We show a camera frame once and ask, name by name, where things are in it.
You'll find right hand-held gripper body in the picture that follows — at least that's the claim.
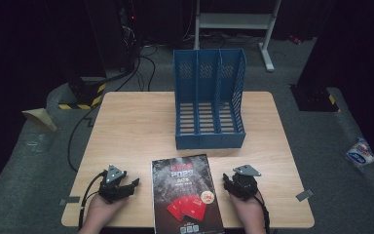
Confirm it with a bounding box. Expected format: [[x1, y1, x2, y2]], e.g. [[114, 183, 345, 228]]
[[226, 164, 263, 202]]

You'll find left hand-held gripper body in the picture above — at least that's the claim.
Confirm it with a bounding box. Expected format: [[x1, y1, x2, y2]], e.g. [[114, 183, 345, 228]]
[[97, 164, 134, 205]]

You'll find blue plastic file rack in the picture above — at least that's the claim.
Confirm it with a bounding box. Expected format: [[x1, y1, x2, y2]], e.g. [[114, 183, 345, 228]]
[[172, 48, 247, 151]]

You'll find black book with red print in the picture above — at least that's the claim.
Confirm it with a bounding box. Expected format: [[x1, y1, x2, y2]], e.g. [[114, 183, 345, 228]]
[[151, 153, 226, 234]]

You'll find person's left hand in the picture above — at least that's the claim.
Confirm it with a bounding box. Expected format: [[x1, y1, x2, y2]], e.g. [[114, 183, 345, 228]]
[[83, 194, 130, 234]]

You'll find person's right hand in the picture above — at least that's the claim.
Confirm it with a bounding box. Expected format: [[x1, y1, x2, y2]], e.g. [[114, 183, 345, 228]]
[[229, 191, 268, 234]]

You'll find grey tape strip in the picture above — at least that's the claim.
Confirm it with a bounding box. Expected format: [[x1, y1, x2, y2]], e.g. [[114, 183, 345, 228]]
[[58, 195, 82, 207], [294, 188, 316, 203]]

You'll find black base with yellow stripes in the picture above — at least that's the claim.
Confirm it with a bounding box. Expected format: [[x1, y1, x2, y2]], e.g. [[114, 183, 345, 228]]
[[289, 84, 341, 113], [57, 75, 107, 111]]

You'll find beige cardboard piece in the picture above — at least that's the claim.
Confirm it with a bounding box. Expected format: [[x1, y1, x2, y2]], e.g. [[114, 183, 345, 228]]
[[20, 107, 58, 133]]

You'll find white and blue tissue packet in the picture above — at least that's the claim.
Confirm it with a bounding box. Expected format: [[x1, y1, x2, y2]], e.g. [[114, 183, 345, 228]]
[[345, 136, 374, 169]]

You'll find white metal stand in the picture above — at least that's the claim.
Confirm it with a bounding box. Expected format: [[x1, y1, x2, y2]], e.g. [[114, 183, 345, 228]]
[[192, 0, 282, 73]]

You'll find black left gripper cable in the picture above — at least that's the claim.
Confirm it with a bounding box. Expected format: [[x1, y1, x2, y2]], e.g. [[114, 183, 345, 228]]
[[77, 171, 107, 230]]

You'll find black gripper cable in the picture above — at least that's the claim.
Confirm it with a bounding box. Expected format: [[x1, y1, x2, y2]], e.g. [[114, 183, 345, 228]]
[[77, 171, 107, 230], [255, 192, 272, 234]]

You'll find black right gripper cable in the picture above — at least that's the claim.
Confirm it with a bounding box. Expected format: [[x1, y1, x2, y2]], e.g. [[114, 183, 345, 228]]
[[255, 192, 272, 234]]

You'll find black floor cable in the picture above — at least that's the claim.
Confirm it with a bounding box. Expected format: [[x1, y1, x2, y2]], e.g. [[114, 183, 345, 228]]
[[66, 45, 158, 174]]

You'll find dark computer tower with wires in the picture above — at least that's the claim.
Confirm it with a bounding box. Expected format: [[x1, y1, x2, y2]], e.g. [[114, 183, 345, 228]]
[[118, 0, 142, 73]]

